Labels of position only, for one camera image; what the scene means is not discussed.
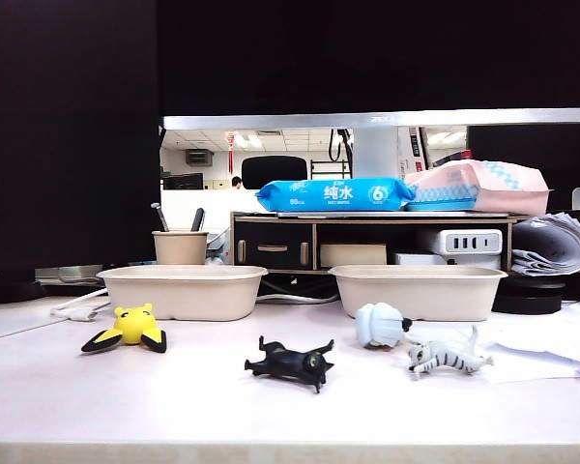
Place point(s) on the pale blue white doll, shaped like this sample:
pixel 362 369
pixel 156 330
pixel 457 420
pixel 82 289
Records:
pixel 377 321

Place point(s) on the black cat doll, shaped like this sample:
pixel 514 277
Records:
pixel 290 361

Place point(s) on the yellow black-eared Pichu doll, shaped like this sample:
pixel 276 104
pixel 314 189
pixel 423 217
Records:
pixel 130 324

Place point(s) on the white grey striped cat doll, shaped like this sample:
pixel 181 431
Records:
pixel 444 360

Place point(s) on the beige box inside shelf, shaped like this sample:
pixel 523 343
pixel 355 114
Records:
pixel 353 253

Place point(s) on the beige paper box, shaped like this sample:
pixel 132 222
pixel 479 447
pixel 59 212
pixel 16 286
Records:
pixel 444 290
pixel 183 295

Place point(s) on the white small flat box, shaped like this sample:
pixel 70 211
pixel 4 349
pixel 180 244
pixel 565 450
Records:
pixel 415 258

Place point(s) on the blue wet wipes pack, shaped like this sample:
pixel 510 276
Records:
pixel 319 193

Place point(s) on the black office chair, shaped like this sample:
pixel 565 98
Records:
pixel 273 171

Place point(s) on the background person dark hair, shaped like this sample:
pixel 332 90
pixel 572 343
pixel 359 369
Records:
pixel 237 182

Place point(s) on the dark grey pen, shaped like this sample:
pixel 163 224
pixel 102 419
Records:
pixel 198 220

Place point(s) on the red hanging Chinese knot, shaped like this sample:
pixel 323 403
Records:
pixel 230 154

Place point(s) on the beige paper cup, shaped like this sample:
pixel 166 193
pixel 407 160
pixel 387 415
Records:
pixel 180 249

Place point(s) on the silver metal pen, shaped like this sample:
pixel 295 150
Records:
pixel 162 220

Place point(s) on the black monitor silver bezel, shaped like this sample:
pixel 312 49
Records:
pixel 367 58

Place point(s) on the white multi-port charger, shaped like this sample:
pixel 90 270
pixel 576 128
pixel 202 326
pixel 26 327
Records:
pixel 493 241

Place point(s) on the pink tissue pack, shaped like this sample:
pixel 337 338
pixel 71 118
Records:
pixel 502 193

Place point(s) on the large black monitor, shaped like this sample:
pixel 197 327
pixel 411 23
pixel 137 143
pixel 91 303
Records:
pixel 67 145

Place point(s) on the black round stand base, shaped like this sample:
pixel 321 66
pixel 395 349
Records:
pixel 527 299

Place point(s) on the curled stack of papers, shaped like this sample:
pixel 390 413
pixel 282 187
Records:
pixel 551 241

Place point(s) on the white paper sheets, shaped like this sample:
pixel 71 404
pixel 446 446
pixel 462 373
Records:
pixel 551 338

